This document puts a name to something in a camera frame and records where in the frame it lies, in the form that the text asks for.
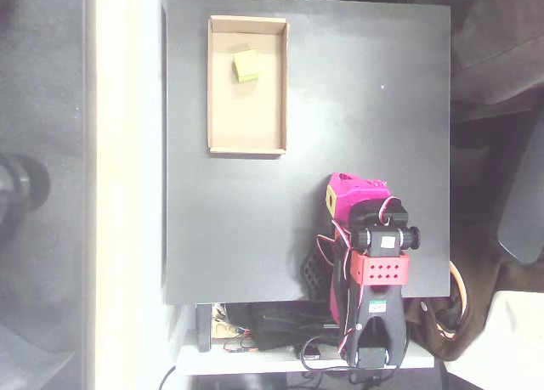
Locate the small green cube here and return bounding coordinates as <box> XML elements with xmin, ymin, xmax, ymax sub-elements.
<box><xmin>231</xmin><ymin>48</ymin><xmax>261</xmax><ymax>84</ymax></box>

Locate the black lattice robot base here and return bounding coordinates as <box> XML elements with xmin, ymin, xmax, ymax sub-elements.
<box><xmin>299</xmin><ymin>245</ymin><xmax>335</xmax><ymax>302</ymax></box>

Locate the cardboard box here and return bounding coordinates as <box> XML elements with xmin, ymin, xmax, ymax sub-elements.
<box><xmin>207</xmin><ymin>14</ymin><xmax>291</xmax><ymax>157</ymax></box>

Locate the black usb plug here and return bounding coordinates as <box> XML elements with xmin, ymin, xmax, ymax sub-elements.
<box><xmin>294</xmin><ymin>342</ymin><xmax>323</xmax><ymax>361</ymax></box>

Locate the dark office chair armrest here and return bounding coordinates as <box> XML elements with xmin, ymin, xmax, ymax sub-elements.
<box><xmin>492</xmin><ymin>117</ymin><xmax>544</xmax><ymax>264</ymax></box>

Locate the small wooden controller board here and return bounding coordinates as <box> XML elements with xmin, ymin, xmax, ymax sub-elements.
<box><xmin>211</xmin><ymin>304</ymin><xmax>240</xmax><ymax>341</ymax></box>

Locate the white shelf board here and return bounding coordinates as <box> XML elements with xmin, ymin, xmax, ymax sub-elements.
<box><xmin>174</xmin><ymin>330</ymin><xmax>437</xmax><ymax>377</ymax></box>

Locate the white cloth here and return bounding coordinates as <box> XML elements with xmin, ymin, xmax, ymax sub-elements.
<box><xmin>445</xmin><ymin>290</ymin><xmax>544</xmax><ymax>390</ymax></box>

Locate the dark round blurry object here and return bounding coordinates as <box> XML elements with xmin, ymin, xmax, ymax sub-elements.
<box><xmin>0</xmin><ymin>153</ymin><xmax>52</xmax><ymax>242</ymax></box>

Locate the orange cable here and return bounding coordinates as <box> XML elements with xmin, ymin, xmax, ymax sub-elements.
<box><xmin>449</xmin><ymin>260</ymin><xmax>469</xmax><ymax>340</ymax></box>

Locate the black cable bundle with adapter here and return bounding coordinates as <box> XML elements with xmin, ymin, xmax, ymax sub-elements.
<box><xmin>248</xmin><ymin>302</ymin><xmax>345</xmax><ymax>353</ymax></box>

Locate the looped black cable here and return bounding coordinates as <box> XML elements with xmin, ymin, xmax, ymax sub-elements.
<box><xmin>299</xmin><ymin>338</ymin><xmax>411</xmax><ymax>385</ymax></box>

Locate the thin black cable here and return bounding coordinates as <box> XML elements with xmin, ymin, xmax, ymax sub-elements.
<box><xmin>158</xmin><ymin>364</ymin><xmax>178</xmax><ymax>390</ymax></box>

